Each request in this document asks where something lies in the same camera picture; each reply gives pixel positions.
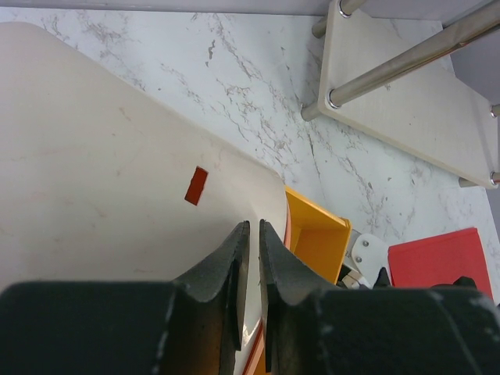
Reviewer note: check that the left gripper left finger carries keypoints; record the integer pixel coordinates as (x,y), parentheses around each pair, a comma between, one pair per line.
(189,325)

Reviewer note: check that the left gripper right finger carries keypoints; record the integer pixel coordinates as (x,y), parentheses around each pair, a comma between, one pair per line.
(315,327)

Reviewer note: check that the orange top drawer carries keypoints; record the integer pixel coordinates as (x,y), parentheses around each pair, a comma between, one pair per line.
(254,362)

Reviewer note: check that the yellow drawer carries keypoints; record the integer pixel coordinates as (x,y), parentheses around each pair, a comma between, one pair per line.
(317,237)

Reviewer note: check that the cream drawer organizer shell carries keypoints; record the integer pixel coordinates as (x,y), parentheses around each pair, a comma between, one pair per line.
(99,181)

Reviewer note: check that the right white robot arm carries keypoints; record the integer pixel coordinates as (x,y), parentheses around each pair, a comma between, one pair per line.
(365,265)

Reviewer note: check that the red notebook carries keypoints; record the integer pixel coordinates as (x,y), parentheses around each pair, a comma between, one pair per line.
(441,259)

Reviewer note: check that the cream two-tier shelf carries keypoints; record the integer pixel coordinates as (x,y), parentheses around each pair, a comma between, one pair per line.
(375,82)

